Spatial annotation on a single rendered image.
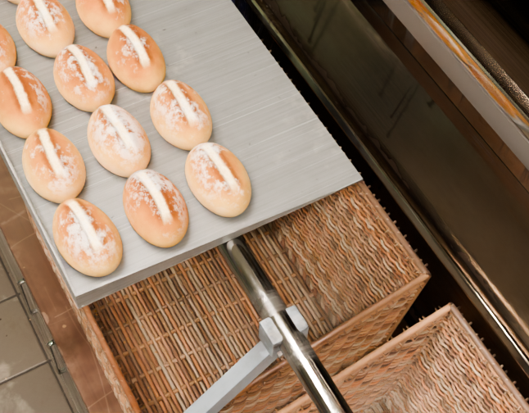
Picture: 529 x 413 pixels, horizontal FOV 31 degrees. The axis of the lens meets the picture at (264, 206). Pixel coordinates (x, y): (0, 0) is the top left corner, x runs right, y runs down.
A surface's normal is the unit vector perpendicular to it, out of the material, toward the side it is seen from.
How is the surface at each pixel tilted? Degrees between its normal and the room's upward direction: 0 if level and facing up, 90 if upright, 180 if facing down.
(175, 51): 0
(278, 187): 0
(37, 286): 0
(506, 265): 70
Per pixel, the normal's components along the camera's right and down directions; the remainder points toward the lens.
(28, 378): 0.04, -0.55
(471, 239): -0.80, 0.18
